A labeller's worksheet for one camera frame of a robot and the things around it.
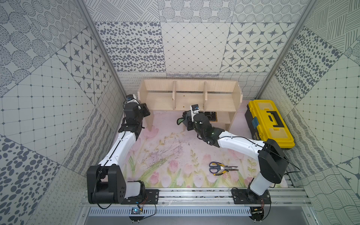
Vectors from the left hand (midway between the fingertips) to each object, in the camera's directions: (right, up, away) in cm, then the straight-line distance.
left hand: (142, 102), depth 82 cm
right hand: (+28, -9, +2) cm, 30 cm away
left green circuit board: (0, -57, -11) cm, 58 cm away
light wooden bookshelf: (+50, +4, +5) cm, 50 cm away
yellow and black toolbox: (+76, -12, +3) cm, 77 cm away
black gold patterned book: (+45, -8, +10) cm, 46 cm away
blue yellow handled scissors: (+45, -40, +1) cm, 61 cm away
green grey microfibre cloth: (+22, -11, +3) cm, 25 cm away
